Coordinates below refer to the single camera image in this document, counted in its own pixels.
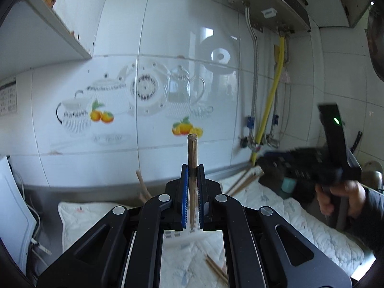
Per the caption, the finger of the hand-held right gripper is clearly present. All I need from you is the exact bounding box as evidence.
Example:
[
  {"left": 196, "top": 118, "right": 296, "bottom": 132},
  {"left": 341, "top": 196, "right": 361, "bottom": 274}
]
[{"left": 258, "top": 148, "right": 326, "bottom": 186}]

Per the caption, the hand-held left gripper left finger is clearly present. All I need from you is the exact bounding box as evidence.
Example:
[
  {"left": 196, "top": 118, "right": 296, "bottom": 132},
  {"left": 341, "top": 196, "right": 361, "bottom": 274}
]
[{"left": 36, "top": 164, "right": 190, "bottom": 288}]

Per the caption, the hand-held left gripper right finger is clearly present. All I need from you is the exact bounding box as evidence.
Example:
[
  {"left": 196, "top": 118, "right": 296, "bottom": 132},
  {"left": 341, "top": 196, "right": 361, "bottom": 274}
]
[{"left": 195, "top": 164, "right": 352, "bottom": 288}]

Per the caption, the single brown chopstick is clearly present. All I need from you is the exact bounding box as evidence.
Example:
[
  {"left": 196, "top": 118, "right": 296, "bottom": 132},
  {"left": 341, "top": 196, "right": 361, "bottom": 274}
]
[
  {"left": 232, "top": 169, "right": 265, "bottom": 196},
  {"left": 186, "top": 133, "right": 199, "bottom": 231},
  {"left": 224, "top": 169, "right": 252, "bottom": 195},
  {"left": 136, "top": 170, "right": 153, "bottom": 203}
]

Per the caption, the person's right forearm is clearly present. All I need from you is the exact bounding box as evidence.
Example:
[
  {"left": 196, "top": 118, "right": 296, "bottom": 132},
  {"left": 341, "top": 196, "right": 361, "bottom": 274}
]
[{"left": 348, "top": 186, "right": 384, "bottom": 257}]

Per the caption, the person's right hand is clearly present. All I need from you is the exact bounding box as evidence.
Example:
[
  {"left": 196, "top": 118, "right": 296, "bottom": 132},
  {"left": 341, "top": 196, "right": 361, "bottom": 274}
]
[{"left": 315, "top": 180, "right": 367, "bottom": 220}]

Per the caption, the teal plastic bottle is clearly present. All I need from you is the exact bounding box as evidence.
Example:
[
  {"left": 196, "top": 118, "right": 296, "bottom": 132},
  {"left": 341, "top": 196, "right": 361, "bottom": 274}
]
[{"left": 280, "top": 176, "right": 297, "bottom": 193}]

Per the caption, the metal pipe valve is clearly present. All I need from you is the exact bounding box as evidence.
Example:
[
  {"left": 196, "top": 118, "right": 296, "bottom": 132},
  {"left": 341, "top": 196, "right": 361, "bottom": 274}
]
[
  {"left": 264, "top": 135, "right": 281, "bottom": 149},
  {"left": 239, "top": 136, "right": 260, "bottom": 152}
]

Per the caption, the white quilted printed mat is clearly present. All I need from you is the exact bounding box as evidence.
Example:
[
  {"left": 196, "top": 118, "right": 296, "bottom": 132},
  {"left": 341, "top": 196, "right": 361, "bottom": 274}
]
[{"left": 57, "top": 174, "right": 365, "bottom": 288}]

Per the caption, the yellow gas pipe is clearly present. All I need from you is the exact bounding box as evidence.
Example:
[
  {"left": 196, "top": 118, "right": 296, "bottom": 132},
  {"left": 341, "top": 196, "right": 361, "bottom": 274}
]
[{"left": 250, "top": 35, "right": 285, "bottom": 164}]

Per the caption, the hanging metal pan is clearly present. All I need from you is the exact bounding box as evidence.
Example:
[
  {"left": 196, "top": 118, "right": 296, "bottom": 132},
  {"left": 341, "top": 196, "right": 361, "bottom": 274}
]
[{"left": 365, "top": 4, "right": 384, "bottom": 82}]

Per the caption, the white countertop appliance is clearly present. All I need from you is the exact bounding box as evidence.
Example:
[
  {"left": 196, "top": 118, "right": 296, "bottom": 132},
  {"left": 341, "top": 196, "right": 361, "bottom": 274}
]
[{"left": 0, "top": 155, "right": 39, "bottom": 273}]

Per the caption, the white instruction sticker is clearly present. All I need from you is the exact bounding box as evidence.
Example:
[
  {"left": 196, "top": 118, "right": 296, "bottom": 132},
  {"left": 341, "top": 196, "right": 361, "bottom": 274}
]
[{"left": 0, "top": 78, "right": 17, "bottom": 116}]

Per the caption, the black-handled kitchen knife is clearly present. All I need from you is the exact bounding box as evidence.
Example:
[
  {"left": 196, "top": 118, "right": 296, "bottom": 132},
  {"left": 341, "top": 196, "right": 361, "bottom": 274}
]
[{"left": 350, "top": 130, "right": 363, "bottom": 153}]

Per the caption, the wall-mounted water heater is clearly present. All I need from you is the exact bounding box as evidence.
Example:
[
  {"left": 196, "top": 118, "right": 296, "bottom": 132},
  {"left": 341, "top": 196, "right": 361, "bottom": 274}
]
[{"left": 226, "top": 0, "right": 312, "bottom": 33}]

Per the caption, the white wall cabinet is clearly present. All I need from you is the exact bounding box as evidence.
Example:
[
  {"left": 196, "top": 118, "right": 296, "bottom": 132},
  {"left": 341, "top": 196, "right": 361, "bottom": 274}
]
[{"left": 0, "top": 0, "right": 96, "bottom": 60}]

